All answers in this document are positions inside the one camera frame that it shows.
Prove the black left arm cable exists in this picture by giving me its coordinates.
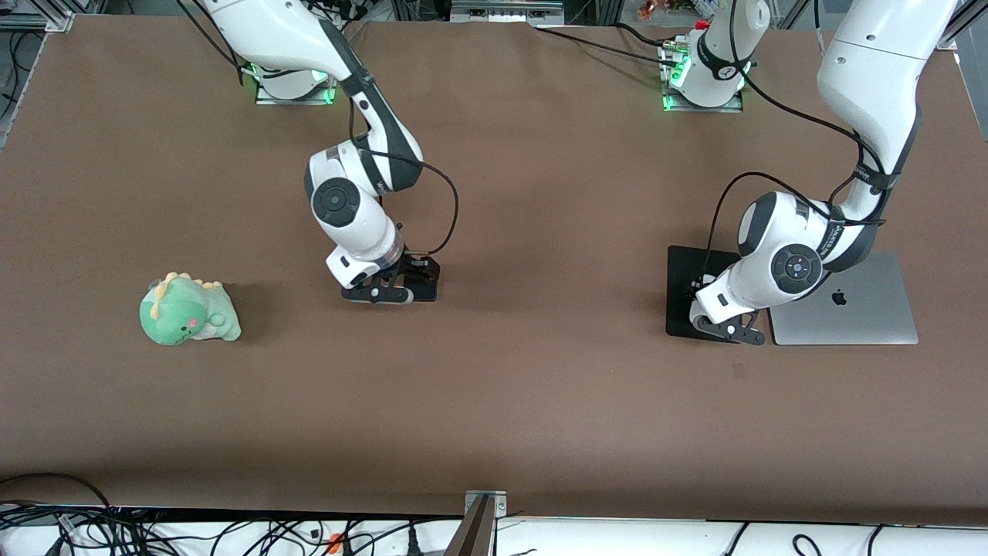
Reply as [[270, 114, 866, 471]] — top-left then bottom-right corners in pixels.
[[704, 0, 888, 288]]

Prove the dark camera mount post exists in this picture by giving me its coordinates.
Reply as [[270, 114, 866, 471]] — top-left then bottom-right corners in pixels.
[[444, 496, 496, 556]]

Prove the black base supply cable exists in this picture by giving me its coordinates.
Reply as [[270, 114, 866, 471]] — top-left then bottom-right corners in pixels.
[[533, 22, 682, 67]]

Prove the black mouse pad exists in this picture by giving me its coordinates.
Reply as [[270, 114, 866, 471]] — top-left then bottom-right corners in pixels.
[[666, 246, 746, 344]]

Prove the black looped cable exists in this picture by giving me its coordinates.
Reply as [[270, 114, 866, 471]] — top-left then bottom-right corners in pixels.
[[0, 472, 113, 511]]

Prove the metal table edge bracket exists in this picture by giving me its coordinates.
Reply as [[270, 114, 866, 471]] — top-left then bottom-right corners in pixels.
[[464, 490, 509, 517]]

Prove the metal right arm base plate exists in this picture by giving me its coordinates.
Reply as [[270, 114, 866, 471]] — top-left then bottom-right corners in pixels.
[[255, 65, 337, 106]]

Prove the green dinosaur plush toy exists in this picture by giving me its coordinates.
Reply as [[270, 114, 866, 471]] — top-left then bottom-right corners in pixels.
[[139, 271, 242, 346]]

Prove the silver metal equipment box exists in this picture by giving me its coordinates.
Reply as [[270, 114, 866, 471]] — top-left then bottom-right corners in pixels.
[[449, 0, 566, 24]]

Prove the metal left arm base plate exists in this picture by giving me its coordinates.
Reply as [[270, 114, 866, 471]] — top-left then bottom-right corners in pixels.
[[661, 39, 746, 114]]

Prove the silver closed laptop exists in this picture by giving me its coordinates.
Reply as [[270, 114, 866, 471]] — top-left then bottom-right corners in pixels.
[[769, 250, 920, 346]]

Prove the aluminium frame profile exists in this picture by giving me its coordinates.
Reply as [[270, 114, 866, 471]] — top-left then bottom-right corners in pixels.
[[0, 0, 75, 33], [936, 0, 988, 53]]

